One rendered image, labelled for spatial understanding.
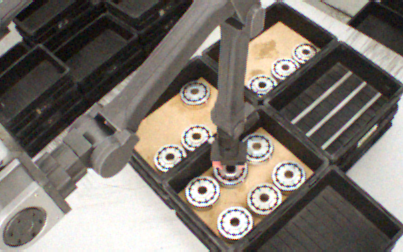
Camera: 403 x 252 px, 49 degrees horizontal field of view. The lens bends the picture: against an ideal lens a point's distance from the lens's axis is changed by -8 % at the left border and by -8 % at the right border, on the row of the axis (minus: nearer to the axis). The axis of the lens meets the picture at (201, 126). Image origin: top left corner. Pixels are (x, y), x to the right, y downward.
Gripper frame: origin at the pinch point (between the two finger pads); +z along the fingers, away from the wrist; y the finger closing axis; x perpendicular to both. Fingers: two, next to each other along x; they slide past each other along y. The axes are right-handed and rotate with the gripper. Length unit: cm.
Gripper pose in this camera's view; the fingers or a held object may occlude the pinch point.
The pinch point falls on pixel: (230, 166)
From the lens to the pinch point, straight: 144.7
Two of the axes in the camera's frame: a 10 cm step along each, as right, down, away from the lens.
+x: -1.0, 8.2, -5.7
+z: 0.9, 5.8, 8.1
